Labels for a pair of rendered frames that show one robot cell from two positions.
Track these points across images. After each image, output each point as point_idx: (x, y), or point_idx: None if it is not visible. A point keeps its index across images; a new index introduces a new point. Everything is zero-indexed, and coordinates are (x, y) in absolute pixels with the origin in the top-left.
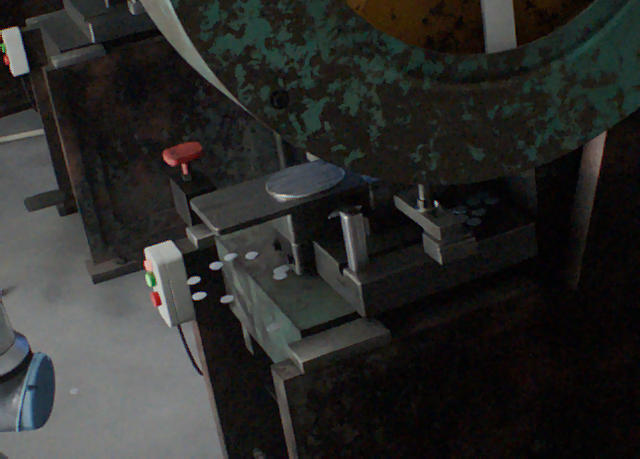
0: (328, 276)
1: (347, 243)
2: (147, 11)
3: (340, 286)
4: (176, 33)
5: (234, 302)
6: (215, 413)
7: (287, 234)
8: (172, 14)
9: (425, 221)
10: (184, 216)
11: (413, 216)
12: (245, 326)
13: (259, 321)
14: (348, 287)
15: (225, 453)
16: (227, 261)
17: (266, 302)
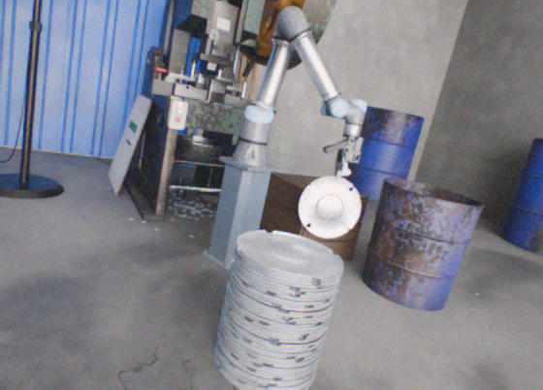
0: (231, 103)
1: (245, 90)
2: (303, 11)
3: (238, 104)
4: (320, 17)
5: (188, 120)
6: (168, 170)
7: (222, 91)
8: (330, 13)
9: (239, 89)
10: (164, 93)
11: (233, 89)
12: (195, 127)
13: (213, 119)
14: (243, 103)
15: (166, 187)
16: (193, 105)
17: (227, 110)
